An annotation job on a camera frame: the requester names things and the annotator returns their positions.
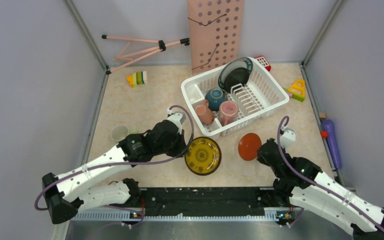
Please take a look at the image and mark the red bowl yellow rim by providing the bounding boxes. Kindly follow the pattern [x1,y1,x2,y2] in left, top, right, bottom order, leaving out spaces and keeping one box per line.
[238,133,262,161]

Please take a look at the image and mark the yellow patterned plate black rim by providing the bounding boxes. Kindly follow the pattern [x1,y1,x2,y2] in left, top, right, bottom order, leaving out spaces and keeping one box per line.
[184,136,222,176]

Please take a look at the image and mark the light green mug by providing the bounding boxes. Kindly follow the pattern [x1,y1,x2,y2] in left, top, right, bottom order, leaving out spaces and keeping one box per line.
[109,124,139,142]

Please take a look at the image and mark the orange dotted mug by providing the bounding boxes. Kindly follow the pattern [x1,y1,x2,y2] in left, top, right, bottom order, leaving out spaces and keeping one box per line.
[195,99,215,126]

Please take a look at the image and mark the pink glass mug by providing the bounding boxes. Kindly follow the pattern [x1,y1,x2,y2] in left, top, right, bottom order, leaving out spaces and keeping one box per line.
[219,100,239,126]

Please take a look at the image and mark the white plastic dish rack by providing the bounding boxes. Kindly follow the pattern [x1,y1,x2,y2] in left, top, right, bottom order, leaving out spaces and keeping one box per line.
[181,57,290,139]

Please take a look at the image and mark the black small plate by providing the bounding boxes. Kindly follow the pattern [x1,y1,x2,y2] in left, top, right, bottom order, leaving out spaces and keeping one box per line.
[223,67,250,93]

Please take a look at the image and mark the white plate green rim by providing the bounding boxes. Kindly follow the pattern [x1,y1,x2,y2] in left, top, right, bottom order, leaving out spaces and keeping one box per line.
[218,57,254,92]

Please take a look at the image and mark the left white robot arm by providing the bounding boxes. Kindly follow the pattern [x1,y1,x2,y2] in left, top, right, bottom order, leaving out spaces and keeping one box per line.
[34,109,192,225]

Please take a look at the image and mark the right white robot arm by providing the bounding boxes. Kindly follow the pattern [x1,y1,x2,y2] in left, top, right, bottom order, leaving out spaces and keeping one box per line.
[257,138,384,240]

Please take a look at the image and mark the stacked coloured toy blocks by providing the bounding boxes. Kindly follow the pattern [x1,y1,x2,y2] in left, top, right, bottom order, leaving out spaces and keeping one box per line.
[126,71,148,88]

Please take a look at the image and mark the small wooden block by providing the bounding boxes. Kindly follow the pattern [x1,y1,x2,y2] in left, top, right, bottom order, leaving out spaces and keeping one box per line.
[318,112,327,121]

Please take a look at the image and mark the yellow green toy block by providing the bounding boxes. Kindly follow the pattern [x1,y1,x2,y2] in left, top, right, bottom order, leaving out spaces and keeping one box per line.
[287,79,306,102]

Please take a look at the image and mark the pink tripod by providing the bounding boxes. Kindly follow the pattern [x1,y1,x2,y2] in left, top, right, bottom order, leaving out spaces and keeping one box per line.
[101,34,191,75]

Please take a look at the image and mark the red toy basket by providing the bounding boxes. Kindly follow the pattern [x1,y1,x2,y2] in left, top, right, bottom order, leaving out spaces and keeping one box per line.
[255,55,272,72]

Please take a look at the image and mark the pink perforated board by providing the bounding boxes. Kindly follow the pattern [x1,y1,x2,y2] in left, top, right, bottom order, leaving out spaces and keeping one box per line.
[187,0,244,75]

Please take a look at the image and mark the purple handle tool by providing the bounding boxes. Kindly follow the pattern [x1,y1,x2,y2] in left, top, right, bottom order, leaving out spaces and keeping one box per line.
[320,119,342,169]

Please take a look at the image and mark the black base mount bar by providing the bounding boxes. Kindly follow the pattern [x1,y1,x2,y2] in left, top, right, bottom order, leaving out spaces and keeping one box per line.
[121,187,286,217]

